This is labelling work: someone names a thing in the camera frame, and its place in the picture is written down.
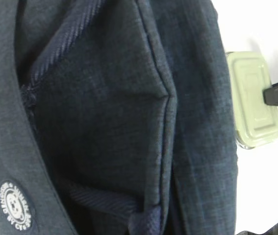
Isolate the navy blue lunch bag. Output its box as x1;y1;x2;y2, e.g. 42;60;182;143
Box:
0;0;237;235

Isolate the green lid glass food container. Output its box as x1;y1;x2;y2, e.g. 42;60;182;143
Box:
226;51;278;149

